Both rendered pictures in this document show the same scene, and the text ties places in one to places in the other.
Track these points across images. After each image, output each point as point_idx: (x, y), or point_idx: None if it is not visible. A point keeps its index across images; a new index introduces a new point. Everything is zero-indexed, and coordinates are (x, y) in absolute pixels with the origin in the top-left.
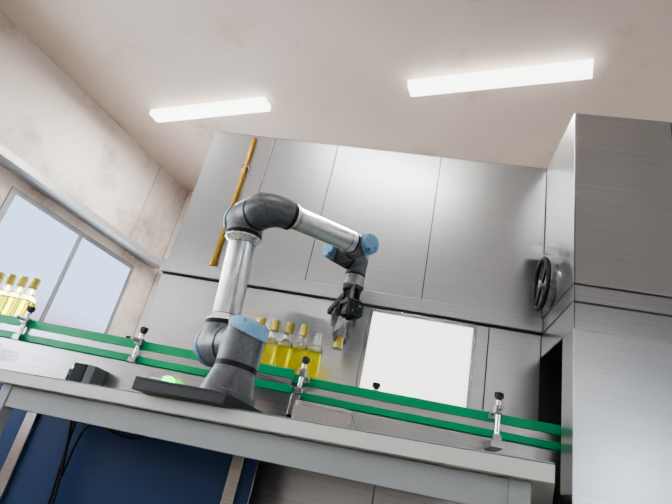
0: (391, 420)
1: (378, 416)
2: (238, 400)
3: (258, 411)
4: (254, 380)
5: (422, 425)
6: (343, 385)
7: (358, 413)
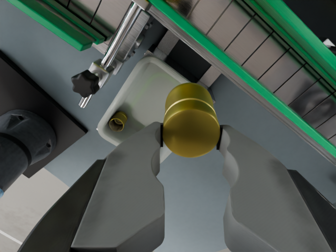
0: (284, 124)
1: (271, 110)
2: (40, 169)
3: (61, 153)
4: (34, 159)
5: (322, 152)
6: (230, 69)
7: (242, 89)
